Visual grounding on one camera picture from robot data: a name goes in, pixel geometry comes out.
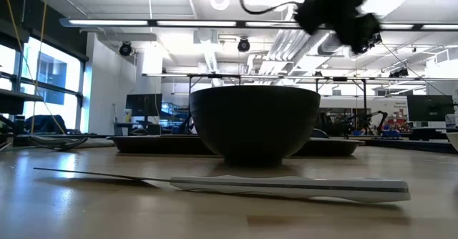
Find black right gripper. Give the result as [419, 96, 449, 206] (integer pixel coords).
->
[334, 12, 380, 55]

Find black bowl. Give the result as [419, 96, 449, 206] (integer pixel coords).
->
[189, 84, 321, 167]

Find knife with white teal handle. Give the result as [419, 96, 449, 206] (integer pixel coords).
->
[34, 166, 411, 204]

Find brown plastic tray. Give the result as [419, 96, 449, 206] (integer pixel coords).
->
[107, 134, 364, 157]

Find silver ceiling ducts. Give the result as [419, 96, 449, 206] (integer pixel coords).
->
[266, 29, 332, 63]

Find black computer monitor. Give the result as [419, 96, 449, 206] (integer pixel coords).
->
[406, 94, 455, 122]
[125, 93, 163, 117]

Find long ceiling light strip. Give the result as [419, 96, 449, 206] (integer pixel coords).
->
[59, 16, 458, 31]

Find large bright window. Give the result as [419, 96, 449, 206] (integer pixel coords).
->
[0, 34, 87, 132]

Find black office chair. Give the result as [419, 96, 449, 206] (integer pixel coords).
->
[24, 114, 67, 135]

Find black ceiling camera cluster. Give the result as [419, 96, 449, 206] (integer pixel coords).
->
[363, 33, 383, 54]

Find black round ceiling camera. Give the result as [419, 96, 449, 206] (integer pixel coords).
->
[119, 41, 134, 57]
[237, 37, 251, 53]

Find black table edge rail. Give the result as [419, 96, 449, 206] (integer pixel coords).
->
[14, 134, 458, 155]

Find white hanging ring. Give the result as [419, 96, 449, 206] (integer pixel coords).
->
[210, 0, 230, 11]

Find grey cable bundle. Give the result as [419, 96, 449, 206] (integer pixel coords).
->
[28, 134, 89, 152]

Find yellow hanging cable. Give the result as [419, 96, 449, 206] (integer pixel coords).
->
[30, 1, 48, 135]
[2, 0, 66, 135]

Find dark wall shelf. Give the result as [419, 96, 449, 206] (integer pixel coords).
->
[0, 87, 44, 115]

